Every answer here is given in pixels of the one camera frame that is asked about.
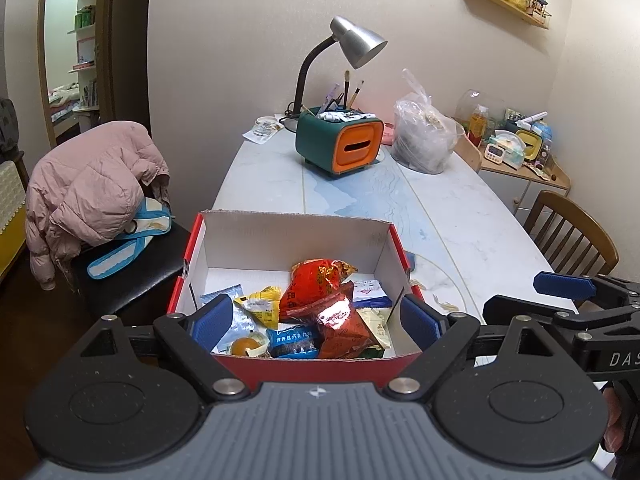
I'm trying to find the wooden door frame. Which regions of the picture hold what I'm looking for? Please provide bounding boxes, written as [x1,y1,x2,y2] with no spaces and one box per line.
[37,0,153,151]

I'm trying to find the yellow snack packet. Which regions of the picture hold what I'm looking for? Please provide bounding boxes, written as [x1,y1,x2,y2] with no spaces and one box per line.
[235,286,283,331]

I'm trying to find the wooden spindle chair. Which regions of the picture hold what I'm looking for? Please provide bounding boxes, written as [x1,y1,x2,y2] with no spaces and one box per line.
[522,190,620,277]

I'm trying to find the pink puffer jacket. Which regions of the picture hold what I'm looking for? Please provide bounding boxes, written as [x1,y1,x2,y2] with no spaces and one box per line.
[25,121,171,291]

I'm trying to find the dark red snack bag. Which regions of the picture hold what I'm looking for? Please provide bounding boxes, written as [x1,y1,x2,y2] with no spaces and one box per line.
[287,292,386,361]

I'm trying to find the yellow and white foam panel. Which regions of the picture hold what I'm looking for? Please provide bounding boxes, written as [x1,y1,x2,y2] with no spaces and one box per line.
[0,160,28,281]

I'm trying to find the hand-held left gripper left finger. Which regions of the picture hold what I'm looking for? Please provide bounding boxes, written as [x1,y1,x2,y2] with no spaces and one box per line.
[75,294,251,403]

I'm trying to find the white snack packet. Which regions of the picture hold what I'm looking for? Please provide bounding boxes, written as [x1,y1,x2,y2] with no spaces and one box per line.
[350,280,393,308]

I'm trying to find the light blue snack packet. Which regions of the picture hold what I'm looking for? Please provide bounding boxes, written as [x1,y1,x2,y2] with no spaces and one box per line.
[200,285,261,353]

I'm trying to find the wooden side cabinet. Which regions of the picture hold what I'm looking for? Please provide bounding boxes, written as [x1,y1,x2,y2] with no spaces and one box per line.
[452,117,571,226]

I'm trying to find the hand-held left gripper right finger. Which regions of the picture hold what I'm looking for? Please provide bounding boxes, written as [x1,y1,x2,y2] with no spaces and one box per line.
[382,292,558,403]

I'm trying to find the person's right hand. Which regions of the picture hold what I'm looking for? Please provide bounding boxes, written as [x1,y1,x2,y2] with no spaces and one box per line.
[602,382,623,453]

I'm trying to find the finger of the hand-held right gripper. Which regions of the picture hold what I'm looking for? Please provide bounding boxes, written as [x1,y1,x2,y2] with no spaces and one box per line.
[482,295,581,333]
[533,271,640,306]

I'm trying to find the soft tissue pack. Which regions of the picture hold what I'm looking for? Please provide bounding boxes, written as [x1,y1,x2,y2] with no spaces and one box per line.
[492,130,528,168]

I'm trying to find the clear glass dome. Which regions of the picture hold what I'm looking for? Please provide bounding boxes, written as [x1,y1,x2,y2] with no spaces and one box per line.
[454,89,493,133]

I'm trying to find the white printed paper packet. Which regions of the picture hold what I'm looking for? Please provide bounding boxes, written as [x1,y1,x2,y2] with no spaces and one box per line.
[242,122,283,145]

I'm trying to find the red cardboard box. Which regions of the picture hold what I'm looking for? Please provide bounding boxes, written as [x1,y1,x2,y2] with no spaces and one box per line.
[166,209,426,391]

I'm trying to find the silver desk lamp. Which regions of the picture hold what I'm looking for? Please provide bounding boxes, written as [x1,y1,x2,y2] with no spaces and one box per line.
[279,16,389,133]

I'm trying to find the black chair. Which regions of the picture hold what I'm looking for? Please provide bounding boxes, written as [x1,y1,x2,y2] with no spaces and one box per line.
[70,220,193,326]

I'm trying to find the cream snack packet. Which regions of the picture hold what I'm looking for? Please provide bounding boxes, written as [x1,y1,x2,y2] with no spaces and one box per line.
[357,307,396,351]

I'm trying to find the white wall shelving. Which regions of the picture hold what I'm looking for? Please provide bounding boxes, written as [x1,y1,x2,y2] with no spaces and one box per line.
[67,0,101,111]

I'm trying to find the egg yolk snack packet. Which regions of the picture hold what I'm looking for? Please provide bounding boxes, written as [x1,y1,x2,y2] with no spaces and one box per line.
[227,332,271,358]

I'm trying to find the orange liquid bottle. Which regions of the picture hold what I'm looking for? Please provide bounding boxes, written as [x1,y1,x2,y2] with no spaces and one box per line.
[467,105,490,145]

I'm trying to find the wooden wall shelf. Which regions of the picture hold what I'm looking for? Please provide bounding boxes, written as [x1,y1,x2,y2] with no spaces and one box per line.
[457,0,551,30]

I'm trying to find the blue trimmed white cloth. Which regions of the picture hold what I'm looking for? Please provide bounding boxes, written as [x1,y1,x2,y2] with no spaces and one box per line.
[86,197,173,281]

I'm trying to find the green orange tissue box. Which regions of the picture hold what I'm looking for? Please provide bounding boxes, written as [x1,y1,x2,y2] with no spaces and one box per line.
[295,105,385,176]

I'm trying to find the small yellow organizer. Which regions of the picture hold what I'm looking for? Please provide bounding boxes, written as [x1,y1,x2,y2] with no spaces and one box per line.
[515,129,546,161]

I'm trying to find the clear plastic bag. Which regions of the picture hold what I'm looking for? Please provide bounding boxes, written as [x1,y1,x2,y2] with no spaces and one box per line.
[390,68,466,176]

